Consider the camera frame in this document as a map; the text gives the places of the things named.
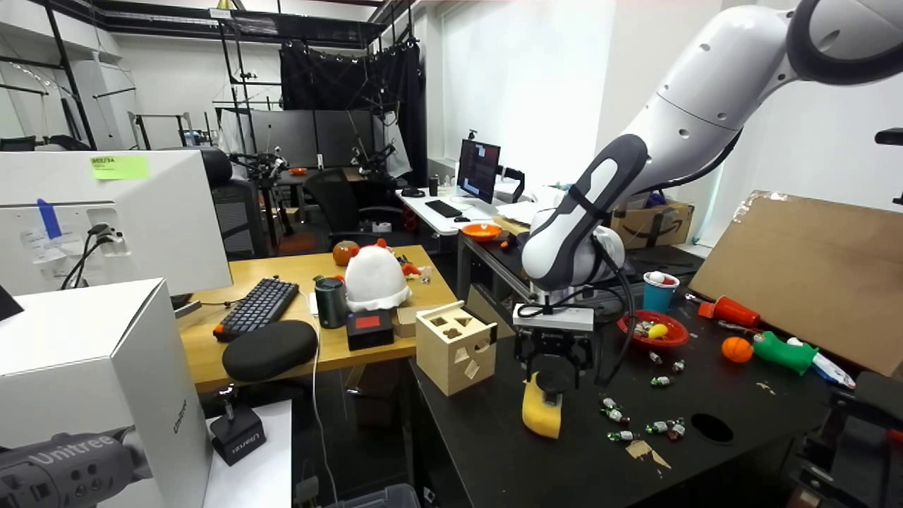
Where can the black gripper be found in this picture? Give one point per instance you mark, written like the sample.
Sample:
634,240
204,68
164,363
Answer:
557,341

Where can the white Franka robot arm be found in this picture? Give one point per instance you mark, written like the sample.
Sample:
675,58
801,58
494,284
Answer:
708,93

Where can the wooden shape sorter box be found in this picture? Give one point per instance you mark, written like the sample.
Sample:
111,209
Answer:
456,354

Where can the yellow toy lemon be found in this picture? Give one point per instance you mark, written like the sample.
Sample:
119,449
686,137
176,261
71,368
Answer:
660,330

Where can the red bowl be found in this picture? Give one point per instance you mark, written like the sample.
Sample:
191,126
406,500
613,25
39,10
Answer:
672,341

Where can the teal cup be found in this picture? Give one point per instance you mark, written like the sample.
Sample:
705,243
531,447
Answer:
660,295

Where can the beige pointed tape scrap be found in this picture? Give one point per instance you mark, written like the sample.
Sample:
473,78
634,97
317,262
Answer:
661,460

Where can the orange bowl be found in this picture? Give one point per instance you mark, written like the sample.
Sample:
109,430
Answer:
485,231

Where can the small tan box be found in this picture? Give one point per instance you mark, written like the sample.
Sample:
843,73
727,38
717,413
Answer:
408,323

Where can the closed cardboard box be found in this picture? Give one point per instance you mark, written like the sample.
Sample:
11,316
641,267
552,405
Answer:
660,227

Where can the orange red toy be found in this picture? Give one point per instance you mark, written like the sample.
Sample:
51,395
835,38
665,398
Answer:
730,312

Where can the orange fruit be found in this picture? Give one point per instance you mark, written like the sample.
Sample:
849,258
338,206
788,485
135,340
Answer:
737,351

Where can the black desk device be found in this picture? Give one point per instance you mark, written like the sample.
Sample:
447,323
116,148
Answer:
511,185

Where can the black red small box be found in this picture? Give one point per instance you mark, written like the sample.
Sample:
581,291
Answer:
370,327

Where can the small black keyboard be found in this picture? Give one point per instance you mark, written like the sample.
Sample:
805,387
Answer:
447,209

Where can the white hard hat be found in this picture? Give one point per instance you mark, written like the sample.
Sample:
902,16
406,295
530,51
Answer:
377,278

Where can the black computer screen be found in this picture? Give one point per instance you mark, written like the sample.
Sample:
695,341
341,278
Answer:
479,169

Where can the green bottle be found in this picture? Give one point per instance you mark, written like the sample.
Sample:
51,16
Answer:
784,354

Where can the dark mug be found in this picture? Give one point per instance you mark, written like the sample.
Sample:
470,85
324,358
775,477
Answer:
331,301

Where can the orange ball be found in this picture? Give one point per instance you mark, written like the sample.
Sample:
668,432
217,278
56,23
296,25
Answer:
346,253

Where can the black office chair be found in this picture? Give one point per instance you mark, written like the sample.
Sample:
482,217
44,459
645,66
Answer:
344,200
238,206

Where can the wooden desk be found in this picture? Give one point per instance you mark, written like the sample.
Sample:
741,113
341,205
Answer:
301,267

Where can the white blue tube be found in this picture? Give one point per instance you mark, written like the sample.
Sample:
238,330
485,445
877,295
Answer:
835,370

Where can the brown cardboard board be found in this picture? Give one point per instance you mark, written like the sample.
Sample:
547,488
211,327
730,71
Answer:
819,271

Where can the black chair headrest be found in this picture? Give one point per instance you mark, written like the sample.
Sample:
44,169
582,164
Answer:
270,351

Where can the black orange clamp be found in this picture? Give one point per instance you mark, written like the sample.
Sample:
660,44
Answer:
861,413

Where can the black joystick base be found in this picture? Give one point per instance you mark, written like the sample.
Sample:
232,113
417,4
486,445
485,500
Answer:
236,430

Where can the black mesh curtain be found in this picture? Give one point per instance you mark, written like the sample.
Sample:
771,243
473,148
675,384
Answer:
348,79

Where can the white box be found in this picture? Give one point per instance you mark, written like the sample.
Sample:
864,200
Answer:
85,368

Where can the green sticky note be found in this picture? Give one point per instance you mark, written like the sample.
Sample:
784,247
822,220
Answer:
119,169

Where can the grey Unitree device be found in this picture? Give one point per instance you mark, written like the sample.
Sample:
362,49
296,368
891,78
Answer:
67,470

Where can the blue clip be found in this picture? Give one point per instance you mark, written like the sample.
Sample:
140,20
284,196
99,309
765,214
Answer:
49,217

